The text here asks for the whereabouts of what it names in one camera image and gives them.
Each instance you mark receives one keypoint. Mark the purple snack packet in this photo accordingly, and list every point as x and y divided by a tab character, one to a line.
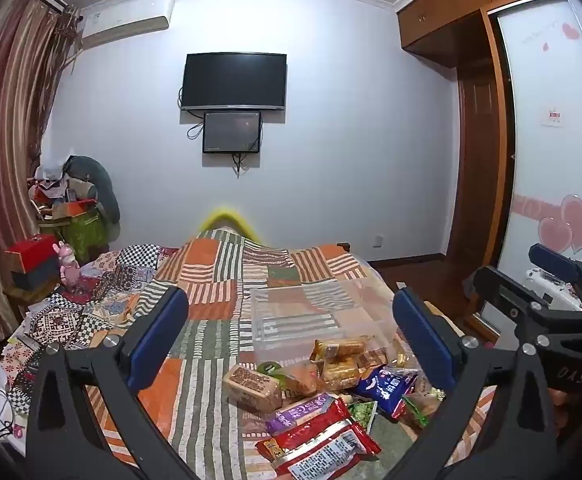
298	414

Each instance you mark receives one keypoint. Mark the green round jelly cup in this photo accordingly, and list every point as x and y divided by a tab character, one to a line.
271	369

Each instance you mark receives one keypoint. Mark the striped brown curtain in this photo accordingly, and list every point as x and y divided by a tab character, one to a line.
6	135

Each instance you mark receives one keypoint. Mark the red white door sticker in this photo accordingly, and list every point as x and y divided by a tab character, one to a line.
552	116

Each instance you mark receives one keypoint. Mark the white suitcase with stickers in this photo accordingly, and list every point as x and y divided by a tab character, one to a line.
551	287

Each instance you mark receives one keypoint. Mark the red snack packet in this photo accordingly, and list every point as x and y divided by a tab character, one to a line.
321	447

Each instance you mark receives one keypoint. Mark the clear box of golden pastries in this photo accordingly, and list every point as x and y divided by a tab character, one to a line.
341	372

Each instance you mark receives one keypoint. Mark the checkered patchwork blanket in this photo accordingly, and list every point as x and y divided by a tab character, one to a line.
96	300

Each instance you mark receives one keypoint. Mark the black wall television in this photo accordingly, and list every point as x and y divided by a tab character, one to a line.
234	81

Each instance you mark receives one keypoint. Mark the blue chip bag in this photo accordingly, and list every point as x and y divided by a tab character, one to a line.
386	390

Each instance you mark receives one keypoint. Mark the pink bunny toy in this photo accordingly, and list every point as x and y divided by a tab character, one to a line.
68	267

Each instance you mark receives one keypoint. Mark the dark box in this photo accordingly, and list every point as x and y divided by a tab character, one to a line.
33	280

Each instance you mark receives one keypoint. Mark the brown wooden door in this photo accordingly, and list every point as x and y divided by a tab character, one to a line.
481	170

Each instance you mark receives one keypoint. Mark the white sliding door pink hearts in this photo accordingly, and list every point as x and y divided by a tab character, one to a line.
551	170

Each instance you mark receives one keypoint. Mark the clear packet of orange snacks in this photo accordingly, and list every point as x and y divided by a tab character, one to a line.
301	377

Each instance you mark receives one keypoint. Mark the green pea snack packet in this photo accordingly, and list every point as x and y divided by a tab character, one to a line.
363	412

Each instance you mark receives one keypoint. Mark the small black wall monitor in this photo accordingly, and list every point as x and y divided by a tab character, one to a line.
232	132

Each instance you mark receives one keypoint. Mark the white wall outlet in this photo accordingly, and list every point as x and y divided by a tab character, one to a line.
378	240

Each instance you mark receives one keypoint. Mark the gold wrapped candy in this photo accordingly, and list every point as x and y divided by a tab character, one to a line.
405	358

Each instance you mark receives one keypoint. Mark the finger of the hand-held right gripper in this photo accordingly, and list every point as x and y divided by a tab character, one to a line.
501	290
553	257

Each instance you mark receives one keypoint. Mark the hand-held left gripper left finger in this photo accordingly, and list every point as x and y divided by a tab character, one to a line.
158	335

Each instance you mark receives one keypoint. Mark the clear plastic storage container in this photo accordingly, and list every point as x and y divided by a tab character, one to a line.
291	320

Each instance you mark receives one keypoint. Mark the clear pastry box orange edge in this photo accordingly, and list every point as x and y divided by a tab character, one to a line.
341	347

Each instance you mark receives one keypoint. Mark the grey bag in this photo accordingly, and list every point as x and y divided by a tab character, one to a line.
96	180

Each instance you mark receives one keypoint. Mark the striped patchwork quilt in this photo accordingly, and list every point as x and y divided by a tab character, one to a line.
211	285

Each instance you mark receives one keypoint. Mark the red box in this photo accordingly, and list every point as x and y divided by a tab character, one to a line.
33	255

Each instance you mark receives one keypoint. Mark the white air conditioner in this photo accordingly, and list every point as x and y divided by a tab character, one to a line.
126	17

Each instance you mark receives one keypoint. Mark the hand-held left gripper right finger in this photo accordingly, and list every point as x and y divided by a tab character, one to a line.
423	335

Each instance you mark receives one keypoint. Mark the brown bread loaf package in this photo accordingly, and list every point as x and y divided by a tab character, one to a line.
251	387

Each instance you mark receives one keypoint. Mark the clear snack packet green edge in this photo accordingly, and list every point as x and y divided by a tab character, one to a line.
423	402

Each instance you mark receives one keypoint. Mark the yellow curved object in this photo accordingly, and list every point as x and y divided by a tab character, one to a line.
228	217

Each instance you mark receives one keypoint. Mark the wooden overhead cabinet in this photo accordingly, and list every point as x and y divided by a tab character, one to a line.
451	10

